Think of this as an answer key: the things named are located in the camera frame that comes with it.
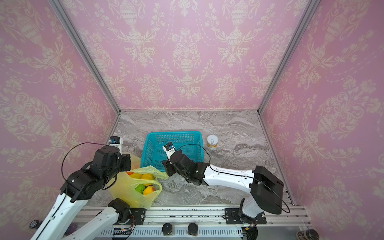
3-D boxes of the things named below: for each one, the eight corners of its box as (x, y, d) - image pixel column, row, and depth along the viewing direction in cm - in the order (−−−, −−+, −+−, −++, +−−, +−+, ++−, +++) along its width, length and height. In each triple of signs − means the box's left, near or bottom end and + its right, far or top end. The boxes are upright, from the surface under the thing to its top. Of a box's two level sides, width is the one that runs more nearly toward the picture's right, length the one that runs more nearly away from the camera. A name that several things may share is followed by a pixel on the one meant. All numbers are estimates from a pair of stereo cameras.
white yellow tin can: (207, 149, 101) (207, 144, 96) (206, 140, 106) (207, 134, 101) (218, 149, 101) (219, 144, 96) (217, 139, 106) (218, 134, 101)
